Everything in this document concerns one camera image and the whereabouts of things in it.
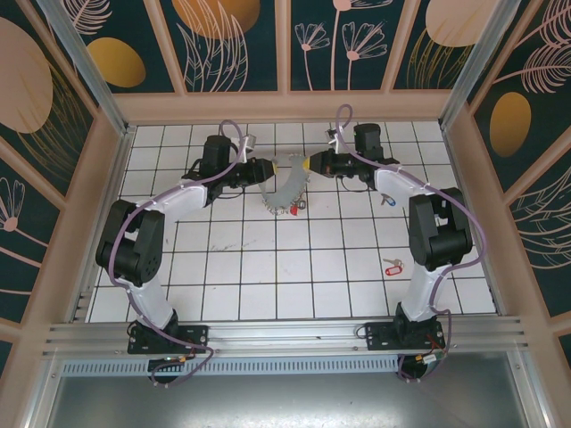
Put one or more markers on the key with blue tag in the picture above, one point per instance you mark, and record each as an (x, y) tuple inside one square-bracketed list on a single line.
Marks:
[(391, 201)]

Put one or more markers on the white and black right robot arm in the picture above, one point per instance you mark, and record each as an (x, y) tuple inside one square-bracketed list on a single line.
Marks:
[(424, 294)]

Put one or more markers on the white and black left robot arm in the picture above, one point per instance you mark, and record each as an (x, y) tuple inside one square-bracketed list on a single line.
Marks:
[(147, 307)]

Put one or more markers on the small black key fob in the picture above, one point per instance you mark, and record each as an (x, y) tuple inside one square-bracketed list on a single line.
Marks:
[(302, 204)]

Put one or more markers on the small red key tag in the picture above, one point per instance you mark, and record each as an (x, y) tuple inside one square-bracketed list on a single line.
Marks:
[(294, 210)]

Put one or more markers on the black round controller housing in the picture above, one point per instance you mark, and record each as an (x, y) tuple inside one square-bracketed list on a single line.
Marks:
[(163, 372), (417, 370)]

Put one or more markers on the grey metal sheet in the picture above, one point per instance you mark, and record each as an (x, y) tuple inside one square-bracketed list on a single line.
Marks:
[(285, 401)]

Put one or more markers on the aluminium table side rail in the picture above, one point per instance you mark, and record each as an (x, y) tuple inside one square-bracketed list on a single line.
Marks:
[(115, 178), (458, 178)]

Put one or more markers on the aluminium frame post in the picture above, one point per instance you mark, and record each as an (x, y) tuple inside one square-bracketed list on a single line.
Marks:
[(83, 58), (481, 58)]

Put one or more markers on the aluminium mounting rail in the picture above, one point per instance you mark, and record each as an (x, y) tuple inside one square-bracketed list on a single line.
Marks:
[(285, 339)]

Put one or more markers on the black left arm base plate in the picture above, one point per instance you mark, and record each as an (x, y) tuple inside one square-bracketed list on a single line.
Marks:
[(196, 339)]

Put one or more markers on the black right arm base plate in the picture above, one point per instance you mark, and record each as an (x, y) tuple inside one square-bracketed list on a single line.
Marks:
[(379, 339)]

